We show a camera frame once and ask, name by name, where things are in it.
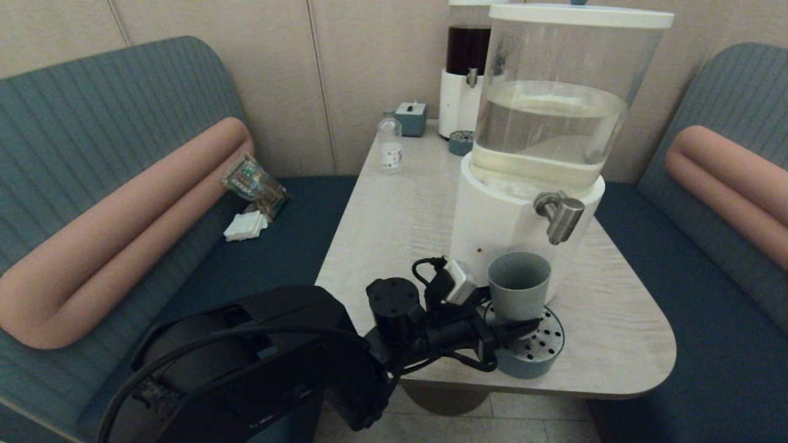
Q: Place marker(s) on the brass table pedestal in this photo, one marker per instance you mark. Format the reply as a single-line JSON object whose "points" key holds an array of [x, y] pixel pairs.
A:
{"points": [[446, 400]]}

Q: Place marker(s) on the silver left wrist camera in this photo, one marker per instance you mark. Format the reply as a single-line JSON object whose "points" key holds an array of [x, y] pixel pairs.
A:
{"points": [[460, 282]]}

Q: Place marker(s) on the large blue drip tray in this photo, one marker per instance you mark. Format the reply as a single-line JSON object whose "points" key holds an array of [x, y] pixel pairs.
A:
{"points": [[535, 360]]}

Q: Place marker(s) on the white folded napkins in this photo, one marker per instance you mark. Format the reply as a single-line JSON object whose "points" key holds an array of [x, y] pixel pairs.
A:
{"points": [[246, 226]]}

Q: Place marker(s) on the clear printed snack packet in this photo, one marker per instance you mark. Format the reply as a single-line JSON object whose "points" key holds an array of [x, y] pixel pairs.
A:
{"points": [[255, 184]]}

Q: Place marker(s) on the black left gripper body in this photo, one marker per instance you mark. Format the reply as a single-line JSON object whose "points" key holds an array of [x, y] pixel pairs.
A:
{"points": [[455, 332]]}

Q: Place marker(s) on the small blue drip tray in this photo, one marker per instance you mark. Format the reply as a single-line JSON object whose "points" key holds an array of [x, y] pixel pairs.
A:
{"points": [[460, 143]]}

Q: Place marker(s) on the blue tissue box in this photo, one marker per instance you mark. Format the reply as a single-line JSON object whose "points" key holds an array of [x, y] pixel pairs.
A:
{"points": [[410, 120]]}

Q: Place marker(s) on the grey-blue plastic cup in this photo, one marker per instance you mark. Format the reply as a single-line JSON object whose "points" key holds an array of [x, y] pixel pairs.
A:
{"points": [[518, 289]]}

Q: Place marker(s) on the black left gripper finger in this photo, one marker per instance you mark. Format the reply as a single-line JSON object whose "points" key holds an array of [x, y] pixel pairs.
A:
{"points": [[514, 332], [482, 296]]}

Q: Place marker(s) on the pink cylindrical bolster cushion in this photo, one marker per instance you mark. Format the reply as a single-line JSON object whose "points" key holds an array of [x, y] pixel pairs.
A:
{"points": [[732, 184], [123, 234]]}

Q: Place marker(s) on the metal dispenser tap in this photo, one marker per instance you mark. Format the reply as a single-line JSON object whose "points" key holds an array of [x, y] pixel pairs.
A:
{"points": [[561, 218]]}

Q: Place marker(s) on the teal upholstered booth bench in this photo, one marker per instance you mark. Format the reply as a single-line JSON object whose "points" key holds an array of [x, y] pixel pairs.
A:
{"points": [[215, 295], [708, 320]]}

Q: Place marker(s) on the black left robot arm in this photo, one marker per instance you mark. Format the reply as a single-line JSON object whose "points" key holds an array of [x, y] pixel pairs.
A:
{"points": [[277, 357]]}

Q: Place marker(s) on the small clear glass bottle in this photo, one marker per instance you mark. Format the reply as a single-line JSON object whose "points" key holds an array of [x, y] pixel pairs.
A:
{"points": [[390, 147]]}

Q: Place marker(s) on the clear water dispenser white base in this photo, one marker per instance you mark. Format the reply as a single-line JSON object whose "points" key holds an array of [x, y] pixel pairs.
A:
{"points": [[542, 123]]}

